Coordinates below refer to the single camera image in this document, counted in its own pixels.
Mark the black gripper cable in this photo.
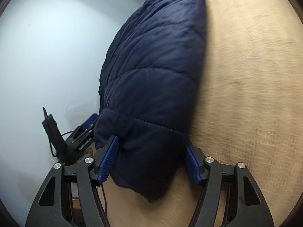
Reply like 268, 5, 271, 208
48, 130, 76, 158

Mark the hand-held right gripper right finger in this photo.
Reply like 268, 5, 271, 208
186, 144, 275, 227

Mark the navy quilted puffer jacket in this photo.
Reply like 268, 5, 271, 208
94, 0, 209, 204

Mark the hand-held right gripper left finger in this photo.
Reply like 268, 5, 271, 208
25, 136, 119, 227

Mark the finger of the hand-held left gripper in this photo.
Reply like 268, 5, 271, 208
82, 113, 99, 132

